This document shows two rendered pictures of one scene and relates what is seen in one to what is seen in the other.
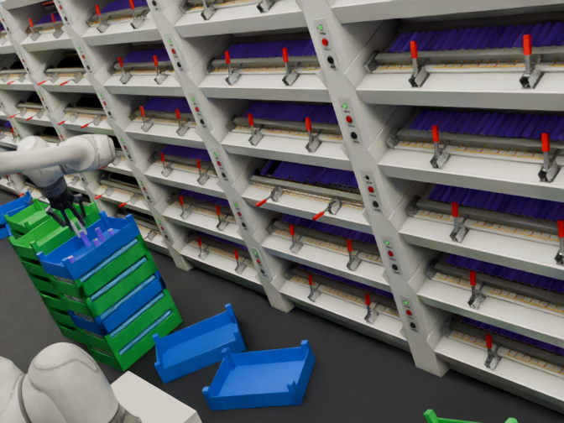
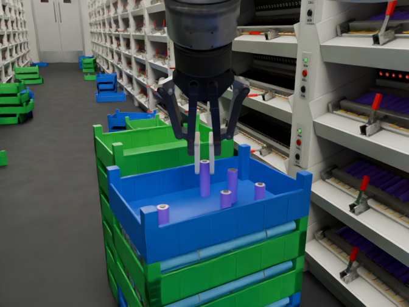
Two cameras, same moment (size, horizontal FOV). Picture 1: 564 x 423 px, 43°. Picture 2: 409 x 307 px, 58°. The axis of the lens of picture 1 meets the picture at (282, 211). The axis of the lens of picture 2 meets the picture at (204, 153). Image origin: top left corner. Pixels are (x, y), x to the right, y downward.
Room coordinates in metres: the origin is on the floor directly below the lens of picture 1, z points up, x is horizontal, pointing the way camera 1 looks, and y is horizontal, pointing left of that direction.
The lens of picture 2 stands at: (1.77, 0.57, 0.71)
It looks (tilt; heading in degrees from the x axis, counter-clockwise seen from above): 19 degrees down; 11
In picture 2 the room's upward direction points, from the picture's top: straight up
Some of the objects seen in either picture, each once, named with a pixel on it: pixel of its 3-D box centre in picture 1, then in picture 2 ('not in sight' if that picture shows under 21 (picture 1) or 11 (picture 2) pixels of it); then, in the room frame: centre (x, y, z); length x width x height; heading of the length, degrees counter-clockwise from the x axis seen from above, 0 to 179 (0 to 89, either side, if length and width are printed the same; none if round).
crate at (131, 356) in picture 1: (134, 331); not in sight; (2.35, 0.68, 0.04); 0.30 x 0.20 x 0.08; 130
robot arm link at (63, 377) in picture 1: (68, 386); not in sight; (1.55, 0.66, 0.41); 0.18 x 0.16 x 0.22; 87
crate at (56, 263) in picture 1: (89, 243); (207, 190); (2.35, 0.68, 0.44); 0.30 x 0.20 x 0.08; 130
